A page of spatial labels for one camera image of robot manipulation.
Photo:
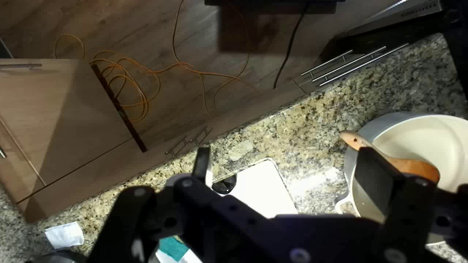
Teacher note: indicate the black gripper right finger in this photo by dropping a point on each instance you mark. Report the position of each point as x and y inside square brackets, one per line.
[390, 194]

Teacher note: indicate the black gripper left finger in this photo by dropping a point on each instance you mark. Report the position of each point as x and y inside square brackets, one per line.
[122, 223]

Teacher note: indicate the wooden spoon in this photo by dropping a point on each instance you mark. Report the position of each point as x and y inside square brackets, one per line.
[422, 169]

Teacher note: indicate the white cooking pot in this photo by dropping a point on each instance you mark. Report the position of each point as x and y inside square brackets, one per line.
[429, 140]

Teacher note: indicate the teal sponge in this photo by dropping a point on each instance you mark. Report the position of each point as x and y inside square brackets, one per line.
[173, 247]

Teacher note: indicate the white paper scrap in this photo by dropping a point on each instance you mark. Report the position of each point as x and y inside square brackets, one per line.
[65, 233]

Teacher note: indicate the wooden sink base cabinet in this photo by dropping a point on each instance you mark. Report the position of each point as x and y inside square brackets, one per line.
[64, 125]

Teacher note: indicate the stainless steel sink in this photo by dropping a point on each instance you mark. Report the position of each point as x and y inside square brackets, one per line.
[261, 187]

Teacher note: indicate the black robot stand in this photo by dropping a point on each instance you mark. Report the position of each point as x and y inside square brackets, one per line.
[273, 3]

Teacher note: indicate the aluminium stand rail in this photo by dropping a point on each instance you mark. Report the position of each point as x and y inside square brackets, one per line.
[352, 65]

